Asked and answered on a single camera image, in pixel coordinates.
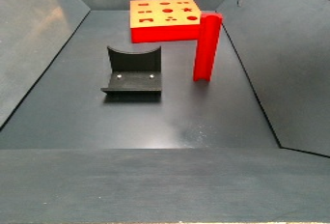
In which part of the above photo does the tall red arch block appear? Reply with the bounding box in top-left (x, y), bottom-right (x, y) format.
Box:
top-left (194, 13), bottom-right (223, 81)

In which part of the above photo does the red shape-sorting board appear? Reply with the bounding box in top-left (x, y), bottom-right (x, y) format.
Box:
top-left (130, 0), bottom-right (202, 43)

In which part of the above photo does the black curved holder bracket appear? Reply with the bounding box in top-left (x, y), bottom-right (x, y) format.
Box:
top-left (100, 47), bottom-right (163, 94)

